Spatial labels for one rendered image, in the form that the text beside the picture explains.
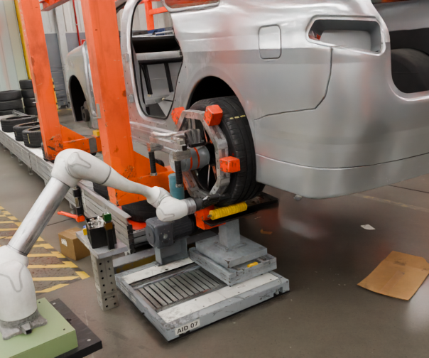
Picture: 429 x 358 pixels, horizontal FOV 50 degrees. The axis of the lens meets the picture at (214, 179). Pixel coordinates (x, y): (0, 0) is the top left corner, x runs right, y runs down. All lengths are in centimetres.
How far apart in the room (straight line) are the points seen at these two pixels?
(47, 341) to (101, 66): 162
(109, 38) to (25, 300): 161
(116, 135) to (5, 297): 131
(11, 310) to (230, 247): 141
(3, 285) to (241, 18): 166
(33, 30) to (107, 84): 198
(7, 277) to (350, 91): 161
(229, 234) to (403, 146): 124
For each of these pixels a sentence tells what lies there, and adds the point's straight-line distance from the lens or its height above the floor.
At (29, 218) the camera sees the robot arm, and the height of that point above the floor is 77.
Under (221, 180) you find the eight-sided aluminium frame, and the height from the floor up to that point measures 76.
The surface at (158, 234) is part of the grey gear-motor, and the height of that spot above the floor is 34.
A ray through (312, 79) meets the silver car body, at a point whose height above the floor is 130.
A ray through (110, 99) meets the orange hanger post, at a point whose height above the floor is 121.
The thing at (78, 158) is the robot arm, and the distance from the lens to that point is 214.
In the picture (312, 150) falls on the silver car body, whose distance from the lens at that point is 213.
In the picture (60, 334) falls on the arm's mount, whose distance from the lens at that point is 208.
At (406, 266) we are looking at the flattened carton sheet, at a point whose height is 1.
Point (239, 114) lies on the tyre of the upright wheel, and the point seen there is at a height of 109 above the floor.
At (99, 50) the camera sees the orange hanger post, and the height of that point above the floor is 151.
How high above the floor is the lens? 145
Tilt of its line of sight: 16 degrees down
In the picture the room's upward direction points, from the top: 4 degrees counter-clockwise
